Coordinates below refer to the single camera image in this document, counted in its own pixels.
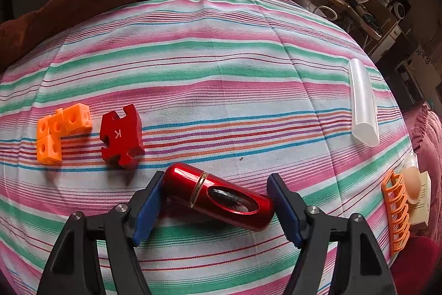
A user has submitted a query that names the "translucent plastic tube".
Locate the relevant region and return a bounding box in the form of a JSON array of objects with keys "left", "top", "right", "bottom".
[{"left": 347, "top": 58, "right": 380, "bottom": 148}]

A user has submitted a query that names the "orange cube block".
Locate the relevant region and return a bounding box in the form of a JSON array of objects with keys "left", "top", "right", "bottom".
[{"left": 36, "top": 103, "right": 93, "bottom": 165}]

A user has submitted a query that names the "beige egg-shaped sponge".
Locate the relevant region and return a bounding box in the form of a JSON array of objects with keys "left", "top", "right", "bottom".
[{"left": 399, "top": 155, "right": 420, "bottom": 204}]

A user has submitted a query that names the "maroon cloth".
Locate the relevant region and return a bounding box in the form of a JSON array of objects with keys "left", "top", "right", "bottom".
[{"left": 388, "top": 101, "right": 442, "bottom": 295}]

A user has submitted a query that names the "red metallic cylinder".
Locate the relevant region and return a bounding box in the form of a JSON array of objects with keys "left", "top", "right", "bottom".
[{"left": 162, "top": 163, "right": 276, "bottom": 232}]

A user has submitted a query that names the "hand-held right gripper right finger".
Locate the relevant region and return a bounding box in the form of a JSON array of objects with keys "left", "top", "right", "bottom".
[{"left": 267, "top": 173, "right": 398, "bottom": 295}]

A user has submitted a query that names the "striped bed sheet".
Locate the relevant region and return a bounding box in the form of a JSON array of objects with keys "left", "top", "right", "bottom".
[{"left": 0, "top": 0, "right": 418, "bottom": 295}]

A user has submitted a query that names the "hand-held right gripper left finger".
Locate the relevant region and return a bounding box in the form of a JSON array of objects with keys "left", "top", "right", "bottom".
[{"left": 36, "top": 171, "right": 165, "bottom": 295}]

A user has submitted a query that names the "orange hair claw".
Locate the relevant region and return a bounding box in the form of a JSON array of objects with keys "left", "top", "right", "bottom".
[{"left": 381, "top": 170, "right": 411, "bottom": 254}]

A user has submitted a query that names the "wooden cabinet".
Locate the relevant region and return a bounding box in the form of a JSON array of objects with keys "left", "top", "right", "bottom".
[{"left": 345, "top": 0, "right": 408, "bottom": 57}]

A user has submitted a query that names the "red puzzle block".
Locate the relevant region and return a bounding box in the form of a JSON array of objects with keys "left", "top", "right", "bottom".
[{"left": 99, "top": 104, "right": 146, "bottom": 168}]

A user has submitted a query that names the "cream cardboard box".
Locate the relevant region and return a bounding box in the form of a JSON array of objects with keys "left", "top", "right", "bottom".
[{"left": 407, "top": 171, "right": 432, "bottom": 230}]

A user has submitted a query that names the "white ring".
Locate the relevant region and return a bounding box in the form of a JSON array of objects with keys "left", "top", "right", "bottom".
[{"left": 312, "top": 6, "right": 337, "bottom": 21}]

